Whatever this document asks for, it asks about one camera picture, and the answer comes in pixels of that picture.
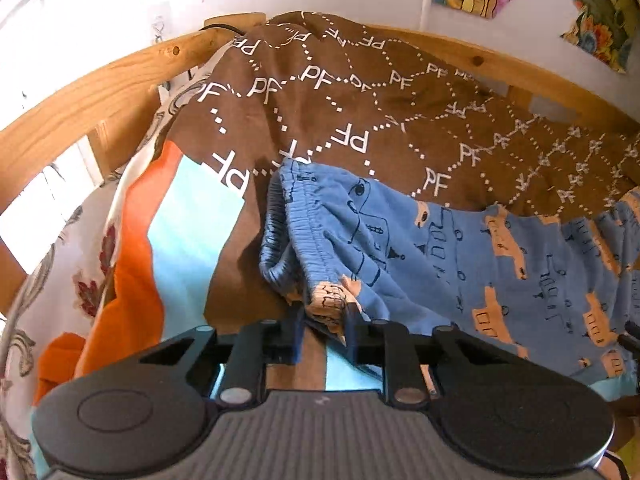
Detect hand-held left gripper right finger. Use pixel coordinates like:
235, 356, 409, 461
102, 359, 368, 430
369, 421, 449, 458
344, 305, 507, 407

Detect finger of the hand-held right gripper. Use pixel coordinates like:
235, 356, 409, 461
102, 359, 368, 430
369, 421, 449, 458
617, 331, 640, 359

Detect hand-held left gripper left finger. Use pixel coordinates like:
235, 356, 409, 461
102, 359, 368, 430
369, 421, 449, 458
137, 309, 307, 406

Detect blue printed pants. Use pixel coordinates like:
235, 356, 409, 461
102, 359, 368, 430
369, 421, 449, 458
258, 159, 640, 392

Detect white floral bed sheet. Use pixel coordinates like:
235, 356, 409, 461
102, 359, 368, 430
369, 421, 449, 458
0, 95, 211, 480

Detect brown patterned blanket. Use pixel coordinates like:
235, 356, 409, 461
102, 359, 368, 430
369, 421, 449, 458
32, 10, 640, 406

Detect wooden bed frame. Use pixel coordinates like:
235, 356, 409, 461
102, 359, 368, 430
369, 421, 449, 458
0, 22, 640, 311

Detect black cable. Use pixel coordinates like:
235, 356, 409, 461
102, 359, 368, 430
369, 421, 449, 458
203, 16, 267, 37

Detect floral wall poster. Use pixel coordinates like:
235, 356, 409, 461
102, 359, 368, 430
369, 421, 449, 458
559, 0, 640, 75

